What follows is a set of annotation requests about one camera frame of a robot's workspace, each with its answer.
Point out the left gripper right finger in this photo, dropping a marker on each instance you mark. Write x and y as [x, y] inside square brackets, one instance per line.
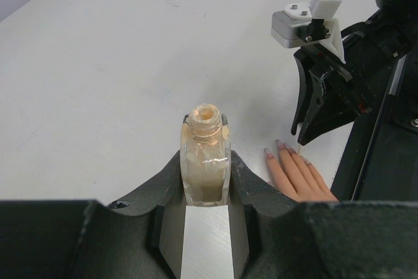
[272, 236]

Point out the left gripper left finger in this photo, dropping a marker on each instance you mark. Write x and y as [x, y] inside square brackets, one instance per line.
[140, 235]

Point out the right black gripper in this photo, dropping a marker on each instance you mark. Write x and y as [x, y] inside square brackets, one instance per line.
[331, 94]

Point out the beige nail polish bottle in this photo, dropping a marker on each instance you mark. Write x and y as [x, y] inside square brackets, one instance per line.
[205, 157]

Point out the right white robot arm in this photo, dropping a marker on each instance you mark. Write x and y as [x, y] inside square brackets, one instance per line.
[373, 47]

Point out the person's hand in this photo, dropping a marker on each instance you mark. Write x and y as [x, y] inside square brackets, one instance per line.
[295, 177]

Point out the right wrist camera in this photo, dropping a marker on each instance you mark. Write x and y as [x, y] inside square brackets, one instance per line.
[305, 23]

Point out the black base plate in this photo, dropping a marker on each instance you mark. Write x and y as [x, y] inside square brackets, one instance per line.
[380, 158]

